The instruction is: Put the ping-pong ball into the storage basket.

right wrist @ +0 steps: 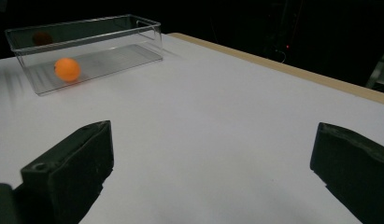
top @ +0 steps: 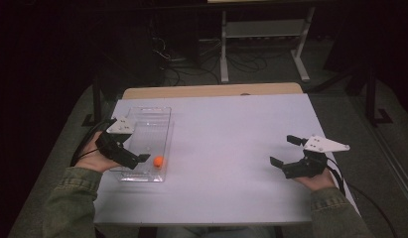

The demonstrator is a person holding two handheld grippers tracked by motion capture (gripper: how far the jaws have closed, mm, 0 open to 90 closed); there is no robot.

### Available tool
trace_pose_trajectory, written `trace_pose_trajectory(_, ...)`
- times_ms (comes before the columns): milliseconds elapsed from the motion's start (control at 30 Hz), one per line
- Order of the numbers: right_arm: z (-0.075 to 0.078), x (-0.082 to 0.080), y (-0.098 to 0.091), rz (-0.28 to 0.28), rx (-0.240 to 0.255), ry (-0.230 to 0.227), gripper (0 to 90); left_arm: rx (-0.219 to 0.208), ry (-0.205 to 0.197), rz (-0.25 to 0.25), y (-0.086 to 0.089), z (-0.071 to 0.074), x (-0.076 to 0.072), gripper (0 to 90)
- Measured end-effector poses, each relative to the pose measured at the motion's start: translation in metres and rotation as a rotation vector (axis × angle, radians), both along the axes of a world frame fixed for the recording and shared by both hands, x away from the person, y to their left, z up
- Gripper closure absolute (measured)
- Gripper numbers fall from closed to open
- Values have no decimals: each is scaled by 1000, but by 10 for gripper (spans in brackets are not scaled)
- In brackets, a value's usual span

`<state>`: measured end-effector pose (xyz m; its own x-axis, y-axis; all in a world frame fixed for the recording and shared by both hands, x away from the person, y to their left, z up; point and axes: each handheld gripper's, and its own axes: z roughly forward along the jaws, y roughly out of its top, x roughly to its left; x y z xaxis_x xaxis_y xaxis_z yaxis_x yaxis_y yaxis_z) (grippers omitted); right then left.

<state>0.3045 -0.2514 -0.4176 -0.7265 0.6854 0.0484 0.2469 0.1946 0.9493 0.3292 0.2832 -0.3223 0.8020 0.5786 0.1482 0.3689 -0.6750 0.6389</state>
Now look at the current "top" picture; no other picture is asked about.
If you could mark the black metal stand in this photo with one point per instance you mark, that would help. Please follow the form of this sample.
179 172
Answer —
96 99
372 99

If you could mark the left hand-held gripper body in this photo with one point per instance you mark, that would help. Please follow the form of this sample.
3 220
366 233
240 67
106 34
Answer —
118 148

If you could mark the person's right hand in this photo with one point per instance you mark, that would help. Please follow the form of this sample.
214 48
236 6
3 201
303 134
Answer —
317 181

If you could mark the orange ball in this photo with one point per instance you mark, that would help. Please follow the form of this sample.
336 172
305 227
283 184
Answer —
158 161

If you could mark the light wooden table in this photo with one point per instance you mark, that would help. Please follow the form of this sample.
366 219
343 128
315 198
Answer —
211 90

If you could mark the white metal desk frame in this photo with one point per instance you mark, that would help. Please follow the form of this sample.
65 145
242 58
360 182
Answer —
264 29

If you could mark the person's left hand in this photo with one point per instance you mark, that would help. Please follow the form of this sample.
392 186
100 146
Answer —
94 160

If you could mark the clear plastic tray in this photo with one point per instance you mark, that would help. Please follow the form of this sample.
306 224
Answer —
152 139

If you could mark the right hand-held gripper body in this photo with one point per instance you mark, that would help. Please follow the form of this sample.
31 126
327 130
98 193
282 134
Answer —
307 167

